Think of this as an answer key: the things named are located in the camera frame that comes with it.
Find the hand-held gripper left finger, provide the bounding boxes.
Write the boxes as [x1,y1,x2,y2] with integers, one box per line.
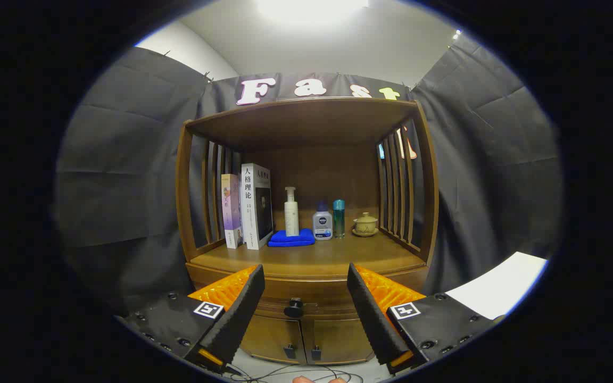
[117,264,266,373]

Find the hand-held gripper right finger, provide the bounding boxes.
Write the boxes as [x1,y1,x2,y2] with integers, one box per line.
[346,262,505,374]

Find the wooden drawer with black knob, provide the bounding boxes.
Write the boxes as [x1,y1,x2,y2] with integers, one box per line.
[187,263,428,321]

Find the wooden cabinet door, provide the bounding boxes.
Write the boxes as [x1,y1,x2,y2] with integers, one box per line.
[240,314,307,365]
[301,318,376,367]

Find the wooden countertop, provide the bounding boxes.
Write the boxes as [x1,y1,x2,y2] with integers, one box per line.
[189,229,427,276]

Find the brown wooden cabinet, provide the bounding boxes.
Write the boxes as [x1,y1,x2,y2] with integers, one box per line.
[175,97,440,367]

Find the blue folded cloth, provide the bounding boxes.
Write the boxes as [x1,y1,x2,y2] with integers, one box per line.
[268,229,316,248]

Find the ceramic lidded teacup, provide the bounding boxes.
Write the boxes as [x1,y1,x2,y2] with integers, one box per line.
[352,212,379,237]

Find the white and black book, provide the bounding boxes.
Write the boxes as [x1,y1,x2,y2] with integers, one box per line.
[241,163,274,251]

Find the purple book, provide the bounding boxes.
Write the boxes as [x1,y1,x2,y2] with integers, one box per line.
[221,173,244,249]

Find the white bottle with blue cap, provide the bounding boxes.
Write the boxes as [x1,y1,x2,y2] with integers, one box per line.
[312,201,334,241]

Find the teal bottle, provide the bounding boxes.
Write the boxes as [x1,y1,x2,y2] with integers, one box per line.
[333,199,346,239]

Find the white pump bottle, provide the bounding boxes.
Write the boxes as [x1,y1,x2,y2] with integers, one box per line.
[284,186,300,237]

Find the white appliance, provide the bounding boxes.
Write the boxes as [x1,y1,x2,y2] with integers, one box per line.
[445,252,548,320]

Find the black backdrop cloth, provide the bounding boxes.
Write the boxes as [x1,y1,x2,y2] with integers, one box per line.
[55,33,562,314]

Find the ceiling light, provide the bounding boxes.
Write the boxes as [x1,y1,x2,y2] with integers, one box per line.
[256,0,369,23]

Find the black floor cables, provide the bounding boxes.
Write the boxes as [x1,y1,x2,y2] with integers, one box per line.
[229,363,363,383]

